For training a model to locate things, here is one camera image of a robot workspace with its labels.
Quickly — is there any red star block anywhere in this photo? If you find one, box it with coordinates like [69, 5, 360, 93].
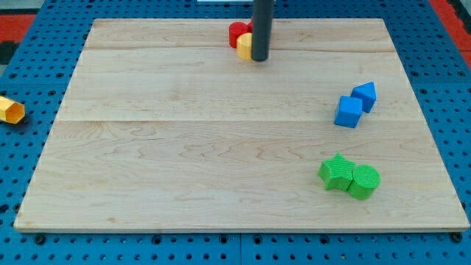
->
[247, 20, 253, 33]

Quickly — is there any green star block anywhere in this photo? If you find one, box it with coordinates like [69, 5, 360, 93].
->
[318, 153, 356, 191]

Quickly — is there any wooden board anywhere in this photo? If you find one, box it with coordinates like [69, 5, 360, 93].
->
[14, 18, 470, 233]

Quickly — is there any yellow cylinder block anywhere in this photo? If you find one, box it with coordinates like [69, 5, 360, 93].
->
[236, 32, 252, 60]

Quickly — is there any red cylinder block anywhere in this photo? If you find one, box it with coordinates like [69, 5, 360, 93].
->
[228, 21, 249, 49]

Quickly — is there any blue cube block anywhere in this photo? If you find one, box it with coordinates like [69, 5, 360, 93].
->
[333, 96, 363, 128]

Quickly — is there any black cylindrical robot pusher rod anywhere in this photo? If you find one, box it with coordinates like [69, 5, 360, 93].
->
[251, 0, 275, 62]

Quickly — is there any green cylinder block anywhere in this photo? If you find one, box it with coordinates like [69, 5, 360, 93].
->
[347, 164, 381, 200]

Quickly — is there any yellow hexagonal block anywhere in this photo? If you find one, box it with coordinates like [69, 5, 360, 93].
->
[0, 96, 25, 124]

